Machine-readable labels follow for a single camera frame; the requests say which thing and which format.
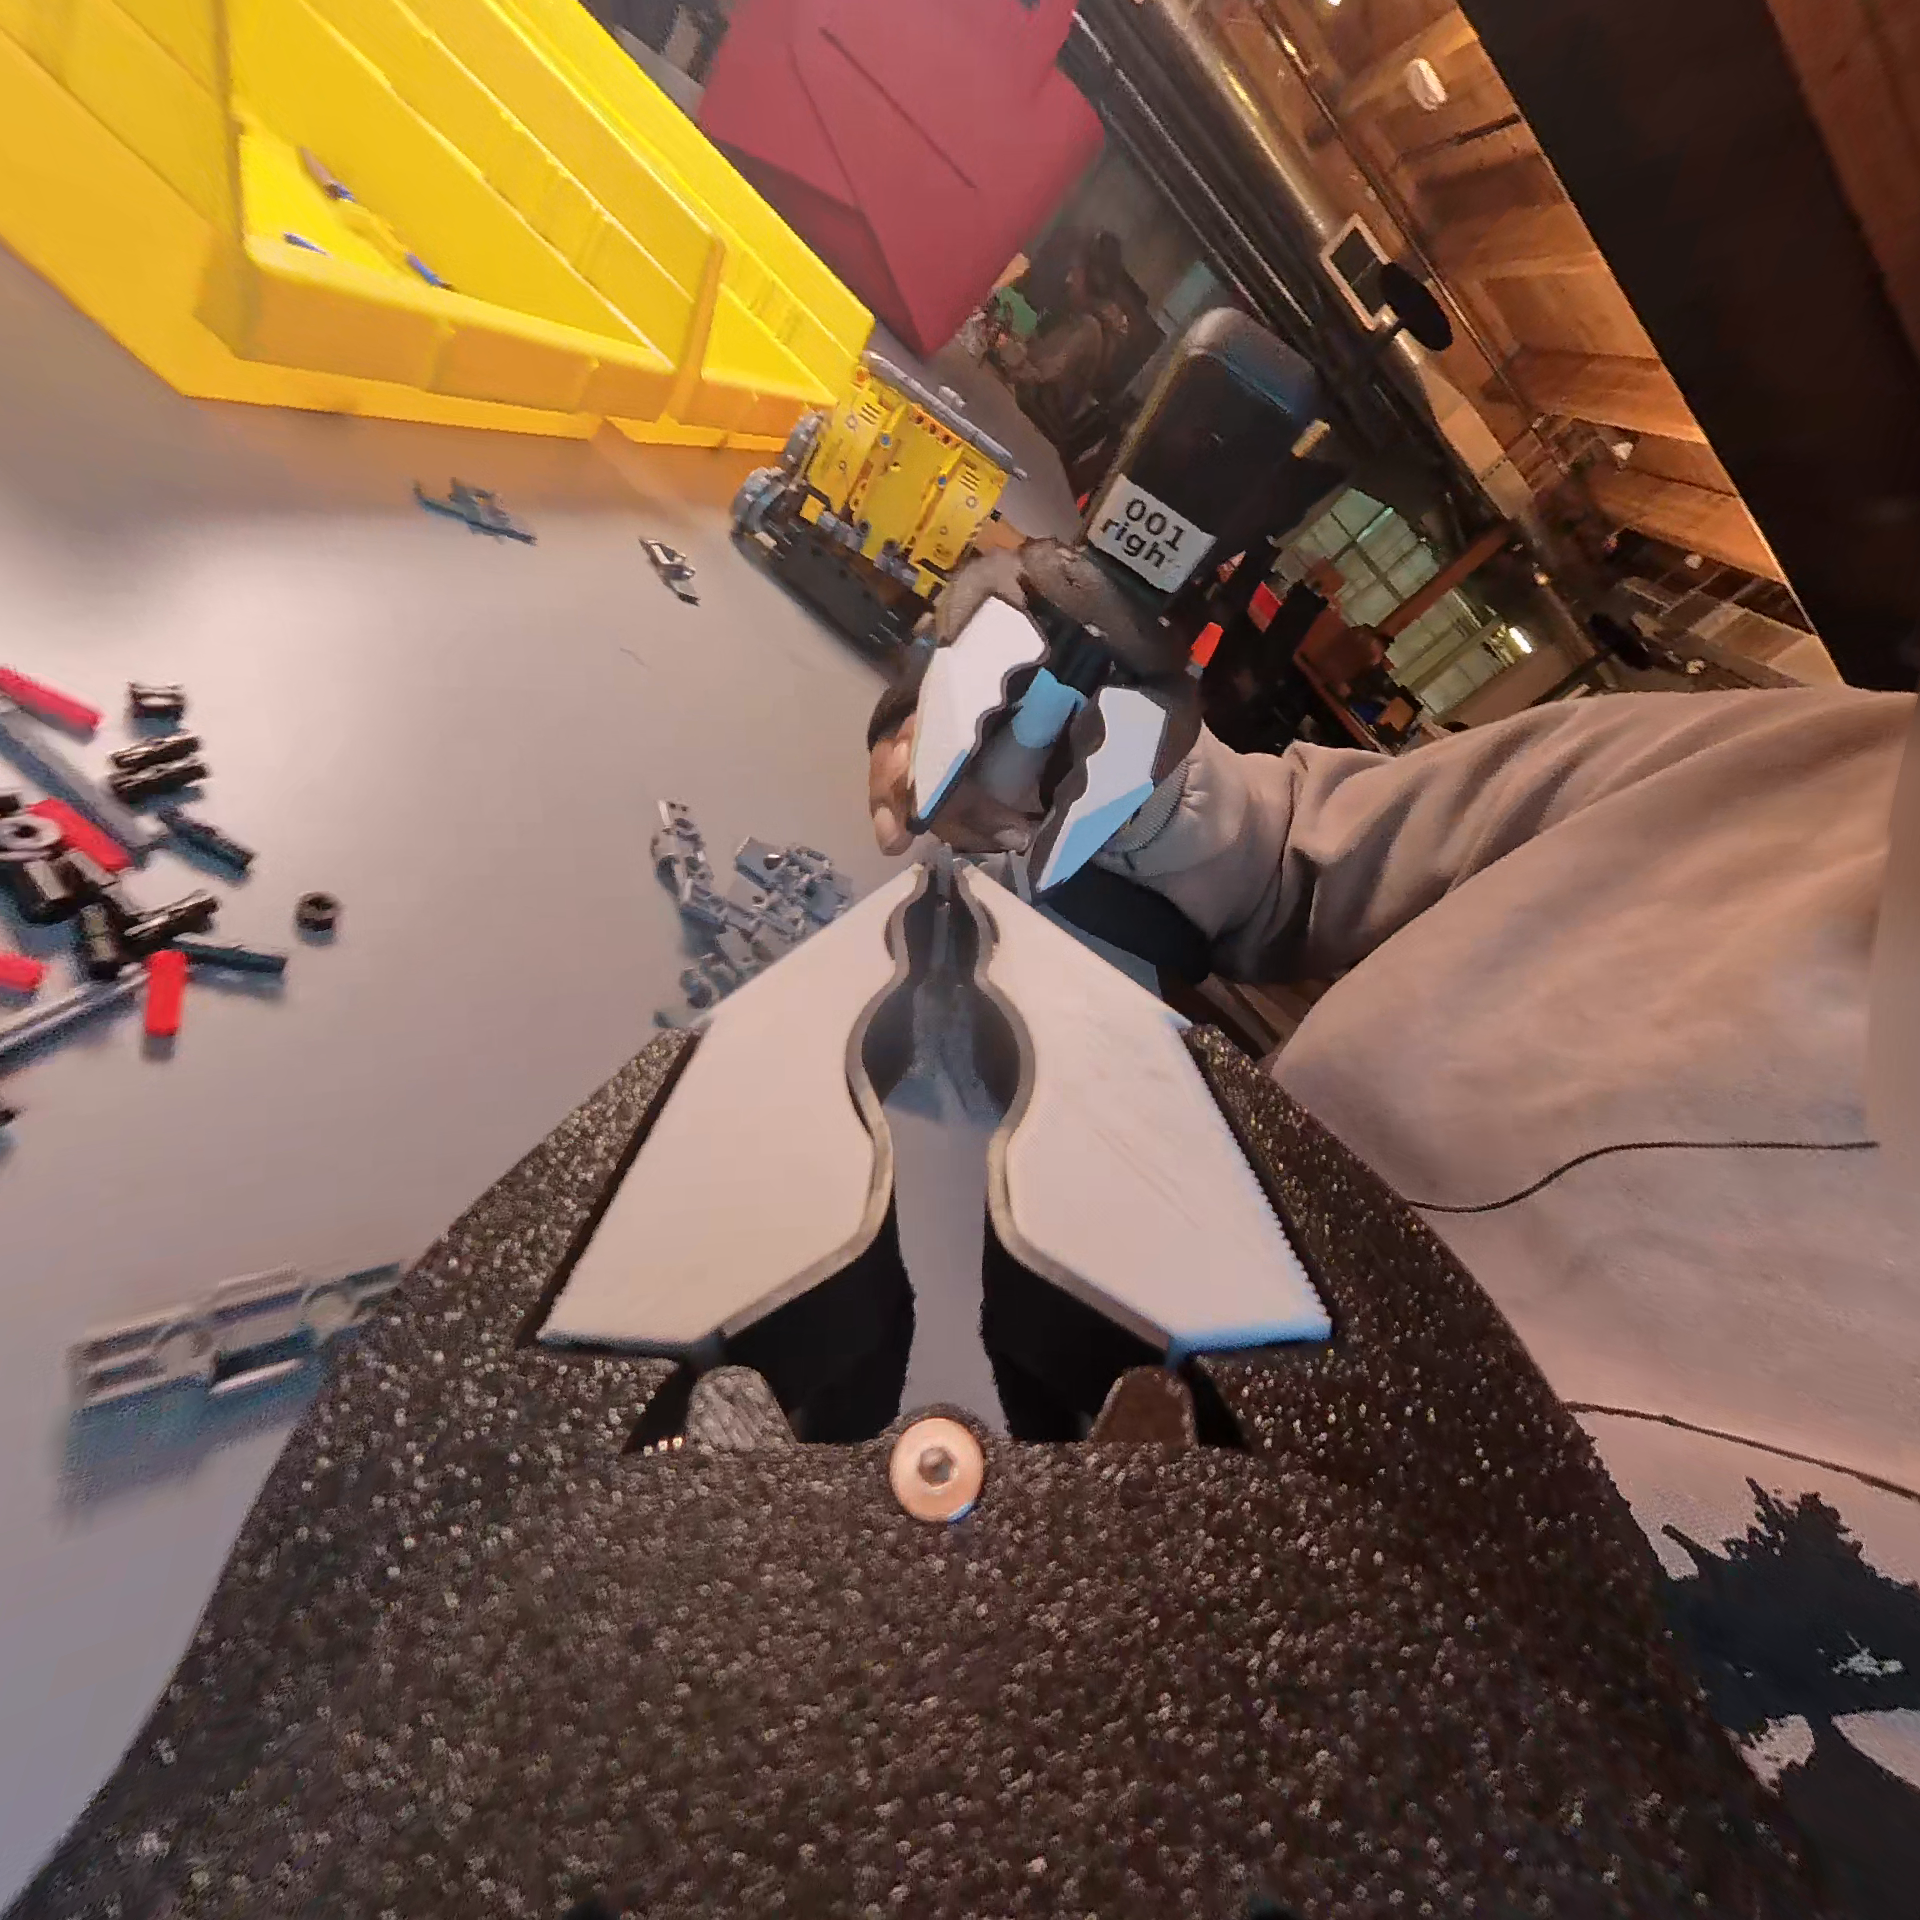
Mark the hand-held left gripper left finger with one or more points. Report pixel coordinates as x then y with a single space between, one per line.
734 1170

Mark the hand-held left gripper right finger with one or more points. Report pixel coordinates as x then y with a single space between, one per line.
1155 1185

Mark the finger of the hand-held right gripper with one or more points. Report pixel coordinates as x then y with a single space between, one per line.
961 691
1118 763

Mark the heap of track links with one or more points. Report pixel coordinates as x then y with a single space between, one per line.
750 902

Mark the grey toy track link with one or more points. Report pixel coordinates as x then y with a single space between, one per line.
210 1350
670 569

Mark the person's right forearm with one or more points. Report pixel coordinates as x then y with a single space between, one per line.
1499 810

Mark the grey toy track link pair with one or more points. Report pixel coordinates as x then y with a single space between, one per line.
474 510

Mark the grey desk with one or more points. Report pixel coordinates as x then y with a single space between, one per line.
374 675

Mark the person's right hand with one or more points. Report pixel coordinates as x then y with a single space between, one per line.
989 810

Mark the yellow toy robot vehicle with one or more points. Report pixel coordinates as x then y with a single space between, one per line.
900 464

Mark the red fabric object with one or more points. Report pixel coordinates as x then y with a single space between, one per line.
900 135

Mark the small black toy bushing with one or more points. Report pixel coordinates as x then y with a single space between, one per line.
315 912

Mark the beige printed hoodie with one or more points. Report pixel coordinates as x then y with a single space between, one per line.
1650 1049

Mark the pile of small toy pins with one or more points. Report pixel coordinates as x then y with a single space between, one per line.
118 869

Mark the small blue toy pieces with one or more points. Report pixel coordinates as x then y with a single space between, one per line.
322 173

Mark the yellow divided parts bin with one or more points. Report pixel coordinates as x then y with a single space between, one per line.
118 195

